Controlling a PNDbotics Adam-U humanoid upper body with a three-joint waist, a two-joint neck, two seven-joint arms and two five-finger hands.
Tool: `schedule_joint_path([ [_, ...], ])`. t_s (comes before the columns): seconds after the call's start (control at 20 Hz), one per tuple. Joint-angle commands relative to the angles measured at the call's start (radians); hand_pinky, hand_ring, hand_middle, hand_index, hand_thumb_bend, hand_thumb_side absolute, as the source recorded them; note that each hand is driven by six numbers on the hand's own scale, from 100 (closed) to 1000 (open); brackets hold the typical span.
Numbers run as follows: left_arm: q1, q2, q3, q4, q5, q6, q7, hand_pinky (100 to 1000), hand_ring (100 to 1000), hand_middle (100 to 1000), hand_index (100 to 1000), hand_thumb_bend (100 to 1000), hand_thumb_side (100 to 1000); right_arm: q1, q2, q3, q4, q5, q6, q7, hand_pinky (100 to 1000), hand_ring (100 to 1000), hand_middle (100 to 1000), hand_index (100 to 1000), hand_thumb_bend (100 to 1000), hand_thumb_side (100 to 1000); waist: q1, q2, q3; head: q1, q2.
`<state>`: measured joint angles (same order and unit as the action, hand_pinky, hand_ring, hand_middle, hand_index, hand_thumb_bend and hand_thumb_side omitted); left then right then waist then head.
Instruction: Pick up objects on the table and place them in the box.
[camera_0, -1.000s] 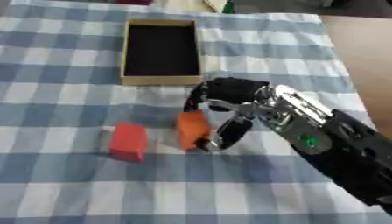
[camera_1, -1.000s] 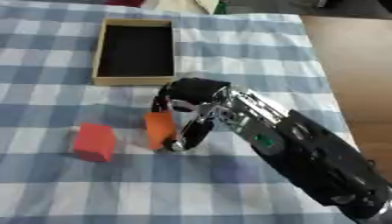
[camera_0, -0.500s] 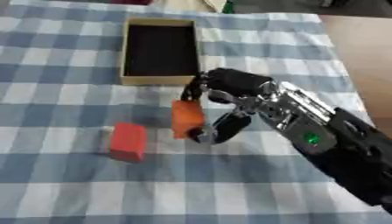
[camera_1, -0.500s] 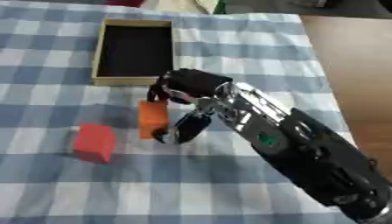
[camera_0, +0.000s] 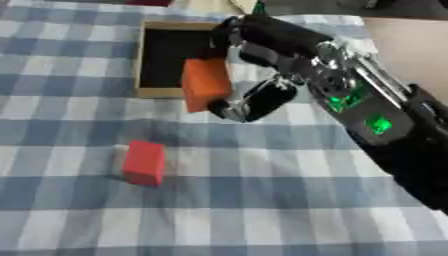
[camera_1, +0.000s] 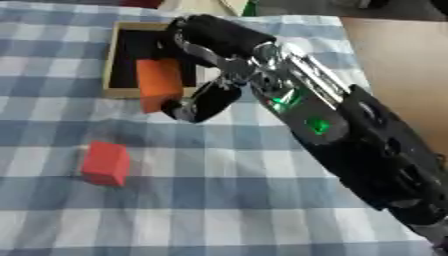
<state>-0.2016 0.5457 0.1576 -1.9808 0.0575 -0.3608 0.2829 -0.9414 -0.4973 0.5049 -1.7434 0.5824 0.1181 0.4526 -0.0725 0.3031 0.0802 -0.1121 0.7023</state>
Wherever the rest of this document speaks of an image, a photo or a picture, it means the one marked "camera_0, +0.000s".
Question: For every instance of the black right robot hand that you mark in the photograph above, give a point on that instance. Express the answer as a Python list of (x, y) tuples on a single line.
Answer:
[(274, 36)]

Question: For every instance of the tan cardboard box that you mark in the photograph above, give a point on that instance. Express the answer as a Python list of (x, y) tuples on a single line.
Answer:
[(169, 60)]

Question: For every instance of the orange rectangular block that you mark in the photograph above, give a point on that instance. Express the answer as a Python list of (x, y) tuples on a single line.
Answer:
[(205, 83)]

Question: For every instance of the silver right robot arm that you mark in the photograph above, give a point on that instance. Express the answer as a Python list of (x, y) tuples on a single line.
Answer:
[(373, 110)]

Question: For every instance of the red rectangular block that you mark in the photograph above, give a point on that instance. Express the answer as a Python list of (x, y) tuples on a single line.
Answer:
[(143, 163)]

